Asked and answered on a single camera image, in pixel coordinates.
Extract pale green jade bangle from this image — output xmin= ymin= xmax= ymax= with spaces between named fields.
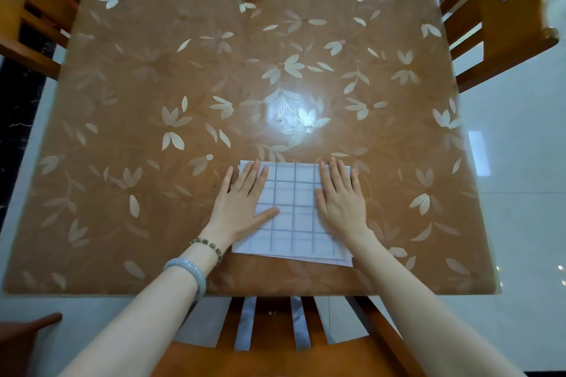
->
xmin=162 ymin=257 xmax=208 ymax=302

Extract beaded bracelet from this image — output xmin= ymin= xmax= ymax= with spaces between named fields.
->
xmin=190 ymin=237 xmax=223 ymax=263

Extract brown wooden nightstand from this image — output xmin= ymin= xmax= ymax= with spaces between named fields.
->
xmin=0 ymin=312 xmax=64 ymax=377

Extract person's grey trousers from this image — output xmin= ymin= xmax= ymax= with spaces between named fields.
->
xmin=233 ymin=296 xmax=312 ymax=352

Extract person's left hand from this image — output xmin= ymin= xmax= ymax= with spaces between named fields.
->
xmin=201 ymin=158 xmax=281 ymax=254

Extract person's right hand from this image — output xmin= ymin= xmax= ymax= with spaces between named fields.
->
xmin=314 ymin=156 xmax=377 ymax=249

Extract wooden dining table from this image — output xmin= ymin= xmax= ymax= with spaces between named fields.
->
xmin=2 ymin=0 xmax=503 ymax=298

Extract large grid cloth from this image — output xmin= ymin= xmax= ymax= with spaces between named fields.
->
xmin=231 ymin=160 xmax=354 ymax=268

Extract wooden dining chair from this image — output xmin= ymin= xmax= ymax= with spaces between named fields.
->
xmin=0 ymin=0 xmax=96 ymax=81
xmin=150 ymin=295 xmax=427 ymax=377
xmin=431 ymin=0 xmax=560 ymax=94

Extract person's left forearm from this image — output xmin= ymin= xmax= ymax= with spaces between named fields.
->
xmin=57 ymin=230 xmax=224 ymax=377

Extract person's right forearm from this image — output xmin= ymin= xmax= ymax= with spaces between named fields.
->
xmin=351 ymin=233 xmax=527 ymax=377

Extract floral brown table cover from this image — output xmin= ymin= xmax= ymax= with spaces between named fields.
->
xmin=2 ymin=0 xmax=503 ymax=297

